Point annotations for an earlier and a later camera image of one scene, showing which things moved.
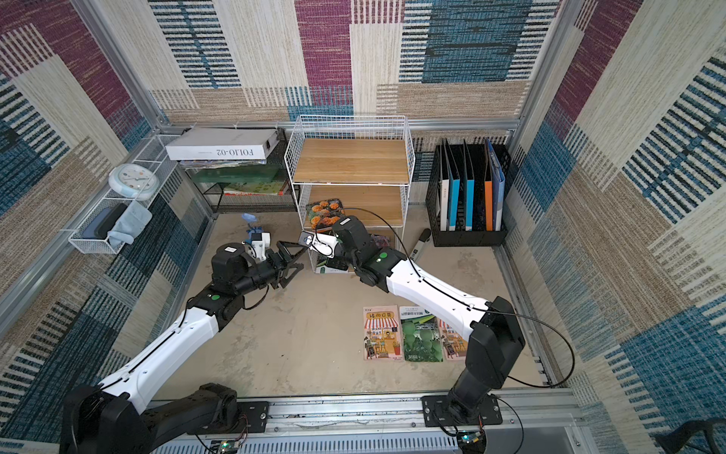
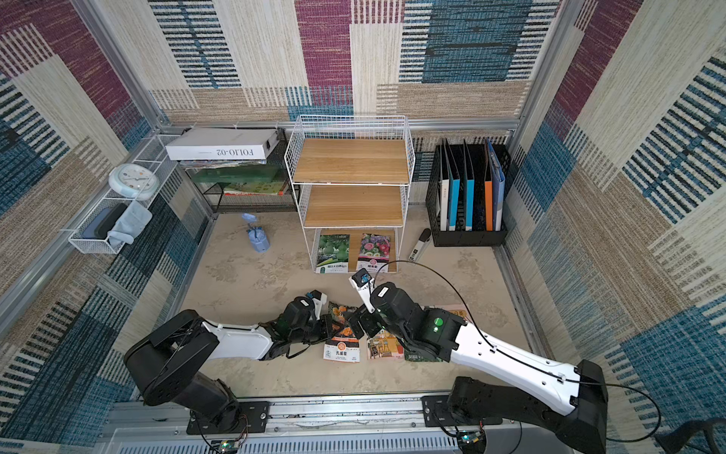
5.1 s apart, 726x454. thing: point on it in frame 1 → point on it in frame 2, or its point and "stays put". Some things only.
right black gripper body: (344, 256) → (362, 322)
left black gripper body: (270, 272) → (319, 330)
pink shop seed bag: (382, 334) stays put
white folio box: (220, 144) stays put
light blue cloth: (130, 220) stays put
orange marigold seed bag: (324, 213) → (344, 344)
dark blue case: (103, 221) stays put
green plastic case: (237, 175) stays put
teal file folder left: (454, 193) stays put
